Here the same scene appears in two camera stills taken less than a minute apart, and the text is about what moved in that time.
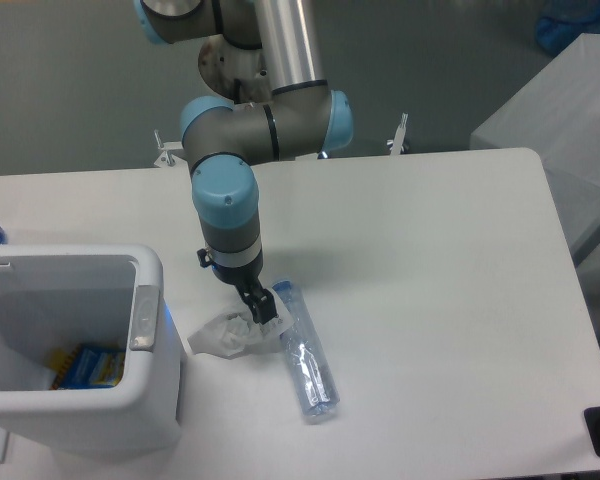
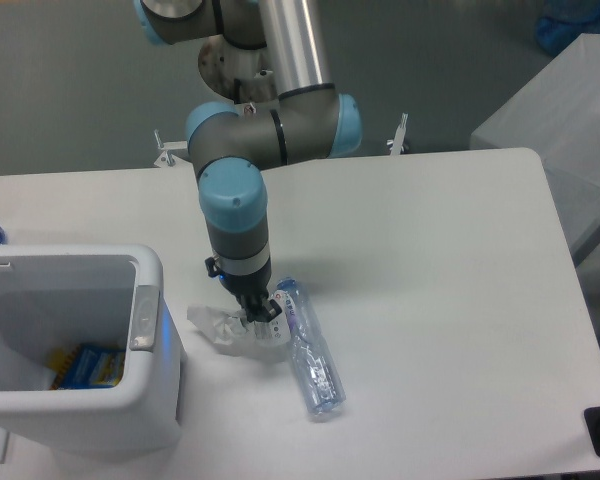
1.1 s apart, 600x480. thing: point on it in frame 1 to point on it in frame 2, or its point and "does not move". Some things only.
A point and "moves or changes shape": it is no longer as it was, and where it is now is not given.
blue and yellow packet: [79, 367] does not move
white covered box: [571, 118] does not move
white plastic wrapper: [236, 333] moves or changes shape
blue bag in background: [562, 21] does not move
